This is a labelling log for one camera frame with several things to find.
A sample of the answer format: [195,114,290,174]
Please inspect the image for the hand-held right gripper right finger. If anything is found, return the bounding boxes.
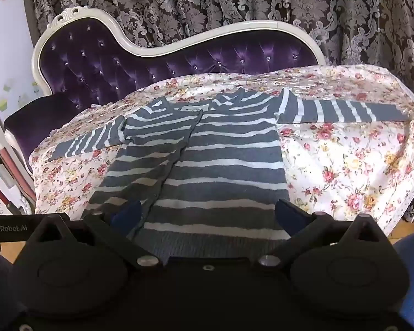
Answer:
[257,198,393,268]

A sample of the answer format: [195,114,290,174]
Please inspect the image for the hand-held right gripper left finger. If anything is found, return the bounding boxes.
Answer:
[27,199,164,270]

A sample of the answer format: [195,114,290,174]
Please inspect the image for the grey white striped sweater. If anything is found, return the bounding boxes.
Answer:
[48,88,410,267]

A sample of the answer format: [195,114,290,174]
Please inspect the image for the red pole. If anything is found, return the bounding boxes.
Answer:
[0,172,18,215]

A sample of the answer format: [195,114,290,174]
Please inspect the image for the floral blanket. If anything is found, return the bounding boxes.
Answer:
[28,64,414,239]

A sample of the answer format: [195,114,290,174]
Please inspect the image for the blue fabric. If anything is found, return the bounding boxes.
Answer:
[392,228,414,325]

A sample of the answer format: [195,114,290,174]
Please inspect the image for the purple tufted headboard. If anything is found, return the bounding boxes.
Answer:
[3,7,320,177]

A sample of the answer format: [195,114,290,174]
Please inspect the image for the dark damask curtain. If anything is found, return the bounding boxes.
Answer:
[29,0,414,222]

